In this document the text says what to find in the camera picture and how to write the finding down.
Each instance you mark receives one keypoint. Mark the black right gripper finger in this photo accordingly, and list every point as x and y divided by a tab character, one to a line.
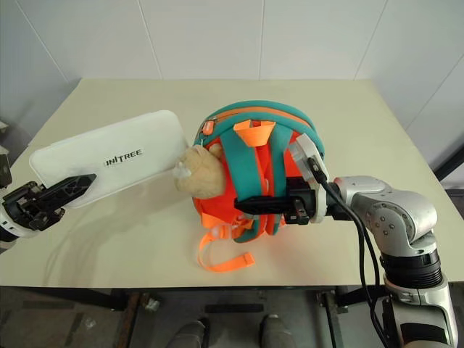
264	204

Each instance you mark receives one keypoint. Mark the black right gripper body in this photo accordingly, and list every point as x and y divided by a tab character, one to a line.
301	186

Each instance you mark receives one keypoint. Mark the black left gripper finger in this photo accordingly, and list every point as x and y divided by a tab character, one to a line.
74	186

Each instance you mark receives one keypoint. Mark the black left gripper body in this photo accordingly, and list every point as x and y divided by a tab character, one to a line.
29	208

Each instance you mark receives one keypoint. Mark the orange and teal backpack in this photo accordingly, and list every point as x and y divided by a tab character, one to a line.
250	177

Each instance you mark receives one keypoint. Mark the white box with black print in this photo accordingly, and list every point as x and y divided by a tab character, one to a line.
119	137

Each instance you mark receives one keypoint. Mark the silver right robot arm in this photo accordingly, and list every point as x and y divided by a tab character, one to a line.
398	217

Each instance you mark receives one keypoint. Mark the dark object beside table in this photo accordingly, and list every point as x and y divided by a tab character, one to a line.
11	145

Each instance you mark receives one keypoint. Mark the beige plush toy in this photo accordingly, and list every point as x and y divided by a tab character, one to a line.
201	174

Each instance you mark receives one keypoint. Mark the grey rounded shape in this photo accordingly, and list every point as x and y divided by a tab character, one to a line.
192	333
274	331

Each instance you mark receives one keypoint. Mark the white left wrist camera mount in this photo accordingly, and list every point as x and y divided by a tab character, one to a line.
7	228

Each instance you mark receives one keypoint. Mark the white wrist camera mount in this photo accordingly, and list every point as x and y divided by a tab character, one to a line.
7	228
308	152

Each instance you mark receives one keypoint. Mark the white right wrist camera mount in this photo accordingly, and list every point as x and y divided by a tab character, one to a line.
308	152

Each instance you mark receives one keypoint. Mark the black table frame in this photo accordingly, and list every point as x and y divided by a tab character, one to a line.
90	295

